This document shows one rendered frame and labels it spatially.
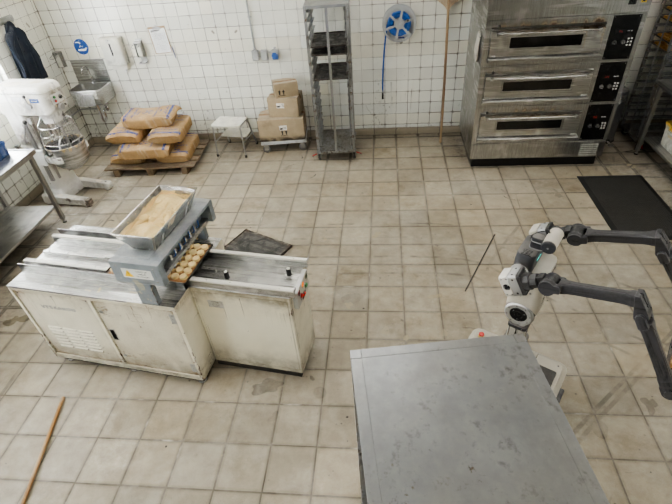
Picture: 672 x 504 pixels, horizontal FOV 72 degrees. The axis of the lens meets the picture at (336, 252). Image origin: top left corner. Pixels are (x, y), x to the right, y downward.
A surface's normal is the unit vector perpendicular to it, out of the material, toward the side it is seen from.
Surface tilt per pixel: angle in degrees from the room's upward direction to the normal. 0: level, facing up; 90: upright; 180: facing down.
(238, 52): 90
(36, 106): 90
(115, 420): 0
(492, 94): 90
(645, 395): 0
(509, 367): 0
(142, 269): 90
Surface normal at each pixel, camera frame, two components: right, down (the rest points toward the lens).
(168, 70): -0.08, 0.63
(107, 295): -0.07, -0.77
